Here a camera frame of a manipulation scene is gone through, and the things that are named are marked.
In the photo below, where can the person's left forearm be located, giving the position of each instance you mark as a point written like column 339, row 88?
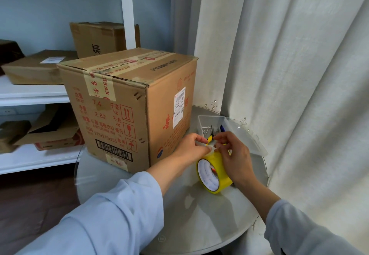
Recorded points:
column 101, row 220

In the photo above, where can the white wall socket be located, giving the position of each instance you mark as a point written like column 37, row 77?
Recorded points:
column 8, row 111

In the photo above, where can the brown cardboard box red print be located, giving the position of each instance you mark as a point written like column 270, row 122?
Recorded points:
column 115, row 105

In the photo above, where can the small taped brown parcel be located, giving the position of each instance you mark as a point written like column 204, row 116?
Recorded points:
column 10, row 136

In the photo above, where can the open cardboard box red print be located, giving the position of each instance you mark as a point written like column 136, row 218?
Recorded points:
column 54, row 138

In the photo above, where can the person's right hand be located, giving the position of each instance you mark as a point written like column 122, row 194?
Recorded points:
column 239, row 159

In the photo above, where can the yellow tape roll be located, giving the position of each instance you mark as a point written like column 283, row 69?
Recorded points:
column 220, row 165

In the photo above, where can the dark brown flat box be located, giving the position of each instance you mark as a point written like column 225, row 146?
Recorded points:
column 8, row 53

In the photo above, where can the white metal shelf unit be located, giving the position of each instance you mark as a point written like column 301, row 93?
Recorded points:
column 31, row 94

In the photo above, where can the white curtain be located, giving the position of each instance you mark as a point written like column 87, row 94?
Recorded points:
column 302, row 61

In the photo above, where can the person's left hand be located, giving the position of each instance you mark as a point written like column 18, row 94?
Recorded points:
column 187, row 151

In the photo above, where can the flat brown box white label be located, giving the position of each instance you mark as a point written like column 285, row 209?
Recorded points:
column 28, row 71

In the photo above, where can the silver table mount disc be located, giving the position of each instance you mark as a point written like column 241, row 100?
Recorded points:
column 162, row 238

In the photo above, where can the person's right forearm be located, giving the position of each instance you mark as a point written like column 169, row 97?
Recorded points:
column 297, row 229

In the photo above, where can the upright small cardboard box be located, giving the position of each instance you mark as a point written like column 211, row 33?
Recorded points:
column 98, row 37

